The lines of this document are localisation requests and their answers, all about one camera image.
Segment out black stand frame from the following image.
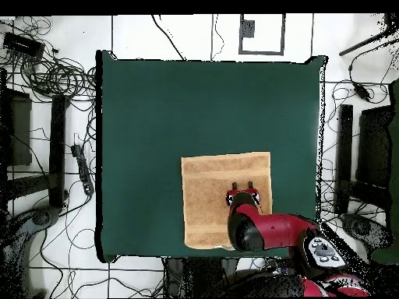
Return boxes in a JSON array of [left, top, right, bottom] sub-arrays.
[[334, 104, 394, 216], [0, 66, 69, 213]]

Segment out black power adapter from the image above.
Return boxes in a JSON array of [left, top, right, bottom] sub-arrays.
[[353, 83, 373, 103]]

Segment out dark green table cloth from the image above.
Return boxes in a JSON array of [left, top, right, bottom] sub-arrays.
[[95, 49, 328, 264]]

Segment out black power strip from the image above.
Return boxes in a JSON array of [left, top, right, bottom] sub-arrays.
[[70, 143, 95, 196]]

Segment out thin black floor cable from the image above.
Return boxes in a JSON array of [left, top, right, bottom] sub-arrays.
[[210, 13, 226, 62]]

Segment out dark stand base leg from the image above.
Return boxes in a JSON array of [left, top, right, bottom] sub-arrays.
[[339, 213, 393, 251], [0, 205, 62, 299]]

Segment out tan terry towel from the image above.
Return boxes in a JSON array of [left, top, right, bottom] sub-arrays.
[[180, 151, 274, 251]]

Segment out tangle of black cables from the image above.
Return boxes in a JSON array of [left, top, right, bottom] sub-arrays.
[[0, 15, 98, 104]]

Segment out black box device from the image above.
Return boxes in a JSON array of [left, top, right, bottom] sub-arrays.
[[2, 31, 47, 59]]

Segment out black rod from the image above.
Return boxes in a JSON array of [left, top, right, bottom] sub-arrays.
[[338, 13, 399, 58]]

